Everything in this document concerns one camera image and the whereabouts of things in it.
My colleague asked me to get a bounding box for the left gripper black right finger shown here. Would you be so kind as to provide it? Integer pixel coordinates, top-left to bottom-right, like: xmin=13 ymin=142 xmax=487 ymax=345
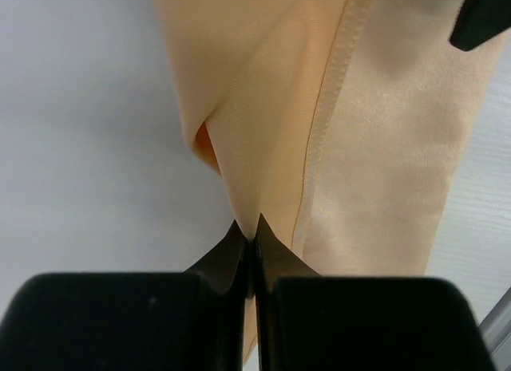
xmin=253 ymin=219 xmax=494 ymax=370

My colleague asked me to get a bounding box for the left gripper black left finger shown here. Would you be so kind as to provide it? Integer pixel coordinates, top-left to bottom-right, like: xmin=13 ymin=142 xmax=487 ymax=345
xmin=1 ymin=224 xmax=248 ymax=370

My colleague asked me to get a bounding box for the aluminium front rail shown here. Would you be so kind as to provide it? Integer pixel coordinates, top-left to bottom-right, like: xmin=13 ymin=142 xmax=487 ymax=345
xmin=479 ymin=289 xmax=511 ymax=370

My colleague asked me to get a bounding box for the peach cloth napkin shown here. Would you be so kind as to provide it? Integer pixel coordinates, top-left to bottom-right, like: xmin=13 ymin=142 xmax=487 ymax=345
xmin=151 ymin=0 xmax=511 ymax=366

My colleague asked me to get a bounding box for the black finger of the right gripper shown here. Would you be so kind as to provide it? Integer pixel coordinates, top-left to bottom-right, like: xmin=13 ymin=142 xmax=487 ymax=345
xmin=450 ymin=0 xmax=511 ymax=52

